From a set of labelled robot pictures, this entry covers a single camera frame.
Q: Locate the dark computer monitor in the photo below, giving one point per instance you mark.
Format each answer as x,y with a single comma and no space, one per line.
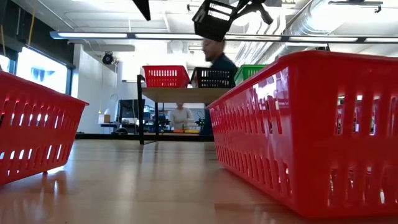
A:
128,109

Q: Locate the black plastic basket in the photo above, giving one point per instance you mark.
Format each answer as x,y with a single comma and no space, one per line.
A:
211,84
211,28

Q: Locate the black round wall fixture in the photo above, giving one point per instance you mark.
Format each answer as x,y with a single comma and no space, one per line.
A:
107,58

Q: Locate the red plastic basket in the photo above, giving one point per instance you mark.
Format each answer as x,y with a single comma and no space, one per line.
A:
37,133
164,81
311,140

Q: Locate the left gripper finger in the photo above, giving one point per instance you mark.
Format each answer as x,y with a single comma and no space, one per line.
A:
144,7

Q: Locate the long overhead light bar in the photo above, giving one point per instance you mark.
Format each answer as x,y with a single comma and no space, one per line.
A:
168,36

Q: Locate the person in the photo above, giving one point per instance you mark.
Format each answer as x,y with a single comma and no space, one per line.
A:
181,116
222,63

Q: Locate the small cardboard box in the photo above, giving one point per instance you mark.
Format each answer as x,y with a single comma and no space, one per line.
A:
104,119

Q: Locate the bright window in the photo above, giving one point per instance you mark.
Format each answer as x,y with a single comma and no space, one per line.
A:
40,71

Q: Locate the silver ventilation duct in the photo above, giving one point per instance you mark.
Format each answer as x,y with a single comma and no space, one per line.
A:
308,21

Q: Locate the wooden shelf with black legs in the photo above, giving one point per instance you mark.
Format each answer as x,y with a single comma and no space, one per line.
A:
183,95

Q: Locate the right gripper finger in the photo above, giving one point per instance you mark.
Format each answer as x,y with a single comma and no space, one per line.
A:
245,7
264,14

